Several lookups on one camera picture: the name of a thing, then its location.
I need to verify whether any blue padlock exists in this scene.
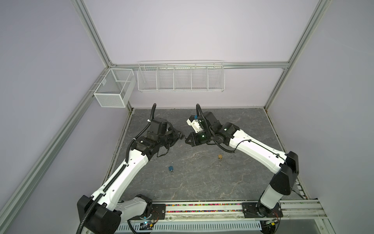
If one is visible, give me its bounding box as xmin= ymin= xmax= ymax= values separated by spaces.
xmin=168 ymin=162 xmax=174 ymax=174

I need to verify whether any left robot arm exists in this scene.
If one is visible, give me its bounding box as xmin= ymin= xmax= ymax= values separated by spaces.
xmin=77 ymin=104 xmax=183 ymax=234

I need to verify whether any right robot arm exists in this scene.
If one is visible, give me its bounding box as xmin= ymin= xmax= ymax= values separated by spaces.
xmin=185 ymin=104 xmax=300 ymax=217

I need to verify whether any white mesh box basket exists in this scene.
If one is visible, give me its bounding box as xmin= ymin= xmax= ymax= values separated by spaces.
xmin=94 ymin=68 xmax=136 ymax=108

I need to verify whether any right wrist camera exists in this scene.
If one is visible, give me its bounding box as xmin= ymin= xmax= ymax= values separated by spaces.
xmin=187 ymin=115 xmax=205 ymax=134

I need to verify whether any white wire shelf basket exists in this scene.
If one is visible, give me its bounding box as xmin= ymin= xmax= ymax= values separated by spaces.
xmin=137 ymin=60 xmax=226 ymax=92

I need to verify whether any white vented cable duct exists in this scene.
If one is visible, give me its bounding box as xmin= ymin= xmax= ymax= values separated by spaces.
xmin=131 ymin=221 xmax=262 ymax=234

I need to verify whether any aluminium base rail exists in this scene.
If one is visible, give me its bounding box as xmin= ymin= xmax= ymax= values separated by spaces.
xmin=80 ymin=200 xmax=328 ymax=224

